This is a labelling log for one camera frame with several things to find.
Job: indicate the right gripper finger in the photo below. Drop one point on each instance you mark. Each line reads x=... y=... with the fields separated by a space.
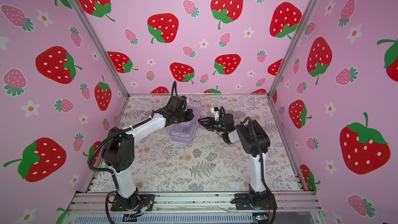
x=205 y=124
x=206 y=119

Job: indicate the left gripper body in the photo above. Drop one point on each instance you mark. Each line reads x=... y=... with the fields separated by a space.
x=183 y=116

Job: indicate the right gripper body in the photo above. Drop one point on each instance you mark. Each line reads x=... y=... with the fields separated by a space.
x=217 y=126

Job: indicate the purple plastic tool box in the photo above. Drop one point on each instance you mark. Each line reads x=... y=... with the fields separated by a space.
x=185 y=132

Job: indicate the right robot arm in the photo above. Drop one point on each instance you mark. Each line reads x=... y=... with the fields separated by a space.
x=255 y=143

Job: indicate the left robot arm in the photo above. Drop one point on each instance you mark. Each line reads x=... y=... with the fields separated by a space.
x=115 y=154

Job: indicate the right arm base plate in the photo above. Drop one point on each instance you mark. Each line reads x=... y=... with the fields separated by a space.
x=245 y=202

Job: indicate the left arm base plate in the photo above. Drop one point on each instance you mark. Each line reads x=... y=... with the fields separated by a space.
x=133 y=204

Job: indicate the aluminium frame rail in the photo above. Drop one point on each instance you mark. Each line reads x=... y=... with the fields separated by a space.
x=293 y=207

